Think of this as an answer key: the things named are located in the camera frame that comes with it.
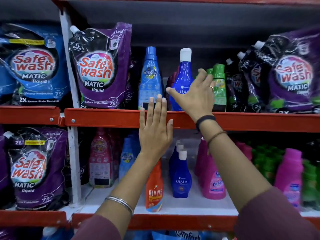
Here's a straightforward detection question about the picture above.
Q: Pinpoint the person's right hand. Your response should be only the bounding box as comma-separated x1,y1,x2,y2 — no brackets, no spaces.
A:
166,68,216,123

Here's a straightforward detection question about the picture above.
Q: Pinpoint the person's left hand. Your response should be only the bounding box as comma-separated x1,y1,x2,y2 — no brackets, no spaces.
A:
139,94,174,162

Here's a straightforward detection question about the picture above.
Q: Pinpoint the person's left forearm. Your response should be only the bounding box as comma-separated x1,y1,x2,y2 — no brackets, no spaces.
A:
95,153,163,239

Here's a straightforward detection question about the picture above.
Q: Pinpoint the person's right forearm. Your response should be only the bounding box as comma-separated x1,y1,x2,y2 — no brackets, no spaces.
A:
196,115,273,213

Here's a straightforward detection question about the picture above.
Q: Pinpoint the maroon softener bottle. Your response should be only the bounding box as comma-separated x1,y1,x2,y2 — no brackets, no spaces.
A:
166,67,180,111

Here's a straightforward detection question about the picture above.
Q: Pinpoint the dark blue bottle white cap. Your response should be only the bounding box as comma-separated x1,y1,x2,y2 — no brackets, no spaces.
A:
169,48,195,112
172,150,193,199
169,140,185,180

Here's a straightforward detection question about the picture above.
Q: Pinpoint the light blue softener bottle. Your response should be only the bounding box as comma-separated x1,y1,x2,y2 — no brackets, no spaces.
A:
138,46,163,110
118,133,141,182

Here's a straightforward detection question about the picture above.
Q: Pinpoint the black wrist band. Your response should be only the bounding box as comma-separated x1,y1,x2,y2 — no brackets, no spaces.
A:
195,115,217,133

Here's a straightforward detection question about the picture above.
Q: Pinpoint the pink stain remover bottle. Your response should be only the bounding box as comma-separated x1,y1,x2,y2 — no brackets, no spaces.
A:
199,153,227,200
236,142,253,161
194,137,209,177

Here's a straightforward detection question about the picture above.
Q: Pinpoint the brown thread wrist band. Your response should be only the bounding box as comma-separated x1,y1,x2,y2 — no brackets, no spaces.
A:
207,131,227,148

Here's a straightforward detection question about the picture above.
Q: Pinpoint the pink-red softener bottle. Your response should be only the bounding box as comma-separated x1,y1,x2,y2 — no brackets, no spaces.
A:
88,127,114,189

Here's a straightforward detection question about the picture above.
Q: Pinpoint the orange starch bottle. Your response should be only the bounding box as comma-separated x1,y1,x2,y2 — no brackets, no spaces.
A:
145,159,164,213

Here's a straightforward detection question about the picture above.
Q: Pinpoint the dark detergent pouch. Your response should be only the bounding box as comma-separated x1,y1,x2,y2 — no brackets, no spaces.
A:
64,128,90,186

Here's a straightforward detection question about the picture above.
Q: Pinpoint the white shelf upright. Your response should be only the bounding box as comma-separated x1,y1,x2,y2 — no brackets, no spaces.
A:
59,9,82,207

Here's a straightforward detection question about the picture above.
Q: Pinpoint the white shelf board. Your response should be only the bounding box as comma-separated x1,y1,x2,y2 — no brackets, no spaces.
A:
79,170,320,218

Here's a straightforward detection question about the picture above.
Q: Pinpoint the silver bangle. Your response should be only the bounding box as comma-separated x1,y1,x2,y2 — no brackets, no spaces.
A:
104,196,135,217

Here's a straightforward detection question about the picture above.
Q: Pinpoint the group of green bottles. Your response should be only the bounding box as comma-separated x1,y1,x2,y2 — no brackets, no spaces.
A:
251,144,320,211

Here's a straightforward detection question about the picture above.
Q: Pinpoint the blue softener pouch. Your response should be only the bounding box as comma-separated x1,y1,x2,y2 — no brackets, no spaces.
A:
151,230,202,240

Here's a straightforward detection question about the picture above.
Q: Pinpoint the large purple detergent pouch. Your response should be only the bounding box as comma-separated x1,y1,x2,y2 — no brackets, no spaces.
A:
3,127,71,211

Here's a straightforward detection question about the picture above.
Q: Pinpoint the blue detergent pouch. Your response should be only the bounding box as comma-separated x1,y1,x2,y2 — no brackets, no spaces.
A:
41,227,75,240
0,23,71,107

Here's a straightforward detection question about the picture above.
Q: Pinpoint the maroon left sleeve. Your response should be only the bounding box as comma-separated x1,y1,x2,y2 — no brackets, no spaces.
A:
71,214,122,240

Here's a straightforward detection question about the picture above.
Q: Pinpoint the maroon sleeve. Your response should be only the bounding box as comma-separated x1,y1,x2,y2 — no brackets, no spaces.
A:
234,186,320,240
71,214,122,240

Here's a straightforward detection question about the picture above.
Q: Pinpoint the pink softener bottle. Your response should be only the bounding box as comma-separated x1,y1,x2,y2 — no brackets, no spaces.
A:
274,148,304,211

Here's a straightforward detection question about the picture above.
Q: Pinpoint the maroon right sleeve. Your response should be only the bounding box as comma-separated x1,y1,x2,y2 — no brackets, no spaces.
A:
234,186,320,240

